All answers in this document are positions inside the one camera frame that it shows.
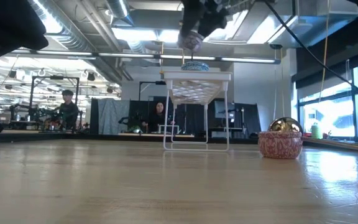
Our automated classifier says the person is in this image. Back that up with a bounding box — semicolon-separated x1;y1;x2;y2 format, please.
141;101;176;134
55;89;81;131

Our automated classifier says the black curtain partition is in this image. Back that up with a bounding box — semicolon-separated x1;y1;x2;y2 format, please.
89;96;262;137

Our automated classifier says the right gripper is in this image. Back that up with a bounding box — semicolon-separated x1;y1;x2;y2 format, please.
178;0;230;38

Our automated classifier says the yellow hanging cable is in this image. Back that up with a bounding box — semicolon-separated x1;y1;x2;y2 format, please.
318;0;331;95

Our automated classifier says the grey cloth partition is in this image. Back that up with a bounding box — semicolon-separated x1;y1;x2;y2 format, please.
96;98;131;136

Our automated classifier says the green bottle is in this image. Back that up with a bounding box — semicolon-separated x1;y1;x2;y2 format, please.
310;122;323;140

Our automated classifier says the black metal table frame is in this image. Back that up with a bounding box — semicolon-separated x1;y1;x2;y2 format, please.
0;130;358;154

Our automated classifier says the white wire rack shelf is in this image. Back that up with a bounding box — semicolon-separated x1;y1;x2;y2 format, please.
160;70;233;153

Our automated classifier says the blue patterned candle tin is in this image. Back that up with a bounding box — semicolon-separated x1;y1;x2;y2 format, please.
180;60;211;72

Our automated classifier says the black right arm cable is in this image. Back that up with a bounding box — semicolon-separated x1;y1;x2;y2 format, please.
265;0;358;104

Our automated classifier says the black background gantry frame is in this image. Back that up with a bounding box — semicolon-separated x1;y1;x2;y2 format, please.
29;75;81;119

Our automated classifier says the pink patterned candle tin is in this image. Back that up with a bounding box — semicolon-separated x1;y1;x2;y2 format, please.
257;130;305;161

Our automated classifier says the long ceiling light bar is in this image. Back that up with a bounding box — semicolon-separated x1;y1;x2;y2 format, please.
11;49;282;65

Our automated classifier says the background computer monitor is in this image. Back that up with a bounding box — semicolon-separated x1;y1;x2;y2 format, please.
214;100;236;120

